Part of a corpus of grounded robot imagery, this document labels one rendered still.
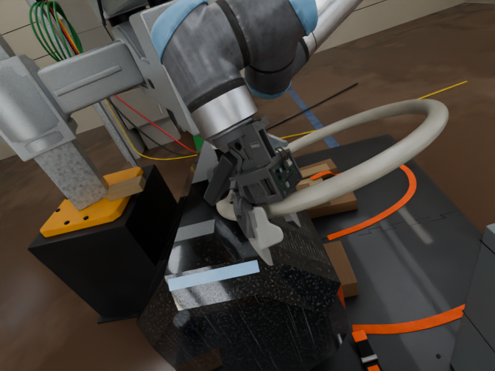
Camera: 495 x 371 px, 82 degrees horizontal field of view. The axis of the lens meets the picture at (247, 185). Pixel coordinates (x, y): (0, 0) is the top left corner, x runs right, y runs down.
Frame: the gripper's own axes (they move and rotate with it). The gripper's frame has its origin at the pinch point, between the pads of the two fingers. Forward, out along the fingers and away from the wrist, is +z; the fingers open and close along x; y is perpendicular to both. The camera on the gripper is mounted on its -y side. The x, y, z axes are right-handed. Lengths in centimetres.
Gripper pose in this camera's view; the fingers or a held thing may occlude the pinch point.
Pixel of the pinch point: (280, 241)
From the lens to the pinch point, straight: 49.3
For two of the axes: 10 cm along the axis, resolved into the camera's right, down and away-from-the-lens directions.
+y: 7.1, -2.0, -6.8
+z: 4.6, 8.6, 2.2
